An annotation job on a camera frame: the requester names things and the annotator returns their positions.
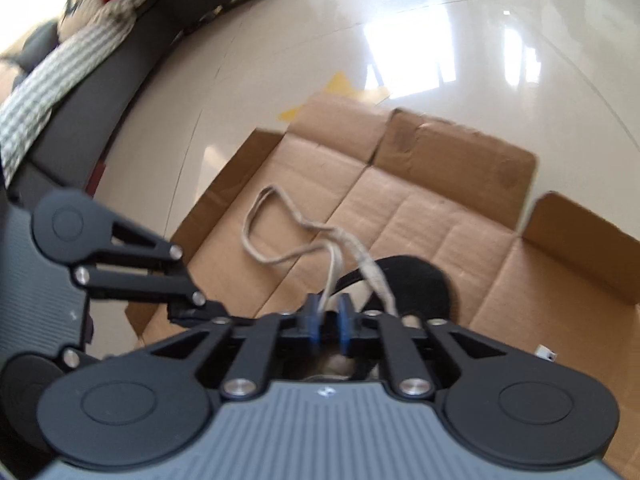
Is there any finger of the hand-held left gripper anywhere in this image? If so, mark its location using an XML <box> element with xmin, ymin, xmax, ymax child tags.
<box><xmin>72</xmin><ymin>209</ymin><xmax>234</xmax><ymax>329</ymax></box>
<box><xmin>59</xmin><ymin>348</ymin><xmax>110</xmax><ymax>369</ymax></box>

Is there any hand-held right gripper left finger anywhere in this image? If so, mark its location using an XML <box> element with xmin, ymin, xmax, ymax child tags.
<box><xmin>150</xmin><ymin>294</ymin><xmax>322</xmax><ymax>402</ymax></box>

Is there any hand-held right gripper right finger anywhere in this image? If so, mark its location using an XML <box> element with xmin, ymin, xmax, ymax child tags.
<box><xmin>338</xmin><ymin>294</ymin><xmax>502</xmax><ymax>402</ymax></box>

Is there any beige shoelace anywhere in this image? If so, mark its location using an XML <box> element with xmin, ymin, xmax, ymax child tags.
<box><xmin>241</xmin><ymin>186</ymin><xmax>418</xmax><ymax>331</ymax></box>

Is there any black and beige shoe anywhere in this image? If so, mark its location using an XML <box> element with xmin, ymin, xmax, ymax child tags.
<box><xmin>295</xmin><ymin>255</ymin><xmax>458</xmax><ymax>386</ymax></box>

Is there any flattened cardboard box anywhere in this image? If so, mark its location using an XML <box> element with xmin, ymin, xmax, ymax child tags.
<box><xmin>125</xmin><ymin>92</ymin><xmax>640</xmax><ymax>480</ymax></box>

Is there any checked blanket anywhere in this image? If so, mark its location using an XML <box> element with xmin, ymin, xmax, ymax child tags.
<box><xmin>0</xmin><ymin>0</ymin><xmax>211</xmax><ymax>186</ymax></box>

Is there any grey sofa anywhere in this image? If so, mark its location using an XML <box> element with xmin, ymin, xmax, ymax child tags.
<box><xmin>0</xmin><ymin>0</ymin><xmax>296</xmax><ymax>211</ymax></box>

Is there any large yellow star sticker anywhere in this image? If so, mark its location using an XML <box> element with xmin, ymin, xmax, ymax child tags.
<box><xmin>277</xmin><ymin>71</ymin><xmax>391</xmax><ymax>123</ymax></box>

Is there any white printed pillow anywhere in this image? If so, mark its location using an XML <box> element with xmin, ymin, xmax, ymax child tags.
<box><xmin>57</xmin><ymin>0</ymin><xmax>108</xmax><ymax>43</ymax></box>

